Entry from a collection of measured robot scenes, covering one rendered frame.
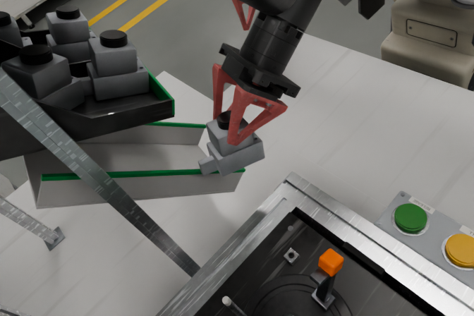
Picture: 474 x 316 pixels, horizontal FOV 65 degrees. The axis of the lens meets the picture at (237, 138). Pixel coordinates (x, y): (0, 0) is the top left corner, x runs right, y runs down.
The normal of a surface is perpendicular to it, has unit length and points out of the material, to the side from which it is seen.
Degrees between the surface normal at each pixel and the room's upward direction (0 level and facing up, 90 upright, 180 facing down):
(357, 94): 0
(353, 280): 0
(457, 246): 0
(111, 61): 88
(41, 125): 90
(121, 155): 45
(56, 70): 103
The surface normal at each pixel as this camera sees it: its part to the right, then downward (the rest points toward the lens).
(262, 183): -0.28, -0.61
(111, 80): 0.46, 0.57
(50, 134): 0.66, 0.44
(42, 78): 0.90, 0.33
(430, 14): -0.59, -0.18
